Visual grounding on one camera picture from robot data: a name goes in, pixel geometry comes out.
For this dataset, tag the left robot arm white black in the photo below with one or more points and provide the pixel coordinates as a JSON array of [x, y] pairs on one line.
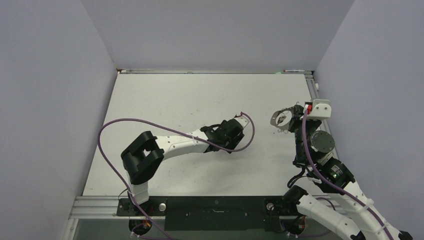
[[142, 158]]

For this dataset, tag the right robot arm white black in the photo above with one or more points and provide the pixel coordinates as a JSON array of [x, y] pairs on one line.
[[362, 220]]

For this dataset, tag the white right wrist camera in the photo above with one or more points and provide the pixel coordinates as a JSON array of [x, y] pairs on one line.
[[318, 109]]

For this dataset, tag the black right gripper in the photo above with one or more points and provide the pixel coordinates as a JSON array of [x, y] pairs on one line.
[[297, 116]]

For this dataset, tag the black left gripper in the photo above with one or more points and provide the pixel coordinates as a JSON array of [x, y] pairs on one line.
[[231, 144]]

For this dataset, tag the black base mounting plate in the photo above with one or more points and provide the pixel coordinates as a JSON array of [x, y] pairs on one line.
[[224, 213]]

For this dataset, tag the aluminium frame rail right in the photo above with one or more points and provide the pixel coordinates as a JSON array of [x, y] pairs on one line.
[[323, 124]]

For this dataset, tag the aluminium frame rail back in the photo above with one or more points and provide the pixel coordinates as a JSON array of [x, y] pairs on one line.
[[234, 71]]

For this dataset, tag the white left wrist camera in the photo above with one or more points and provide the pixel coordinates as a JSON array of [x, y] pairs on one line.
[[242, 120]]

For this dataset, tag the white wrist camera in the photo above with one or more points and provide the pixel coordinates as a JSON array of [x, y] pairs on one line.
[[318, 109], [242, 120]]

